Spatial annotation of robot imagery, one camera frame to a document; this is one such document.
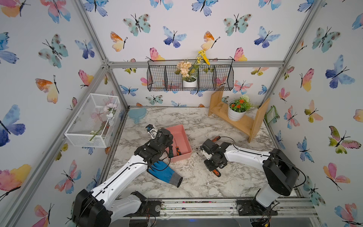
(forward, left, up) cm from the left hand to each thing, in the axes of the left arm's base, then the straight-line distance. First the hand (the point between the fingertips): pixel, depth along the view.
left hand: (169, 135), depth 80 cm
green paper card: (+27, -76, -15) cm, 82 cm away
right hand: (-11, -24, -16) cm, 31 cm away
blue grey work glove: (-13, +6, -18) cm, 22 cm away
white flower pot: (+19, -42, -6) cm, 47 cm away
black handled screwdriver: (-4, +1, -16) cm, 16 cm away
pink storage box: (+7, -7, -18) cm, 21 cm away
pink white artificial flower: (+3, +31, +13) cm, 33 cm away
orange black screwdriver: (+9, -31, -20) cm, 38 cm away
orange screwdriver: (-16, -27, -15) cm, 35 cm away
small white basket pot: (+31, -14, +12) cm, 36 cm away
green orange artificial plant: (+18, -44, +5) cm, 48 cm away
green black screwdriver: (-2, -4, -18) cm, 18 cm away
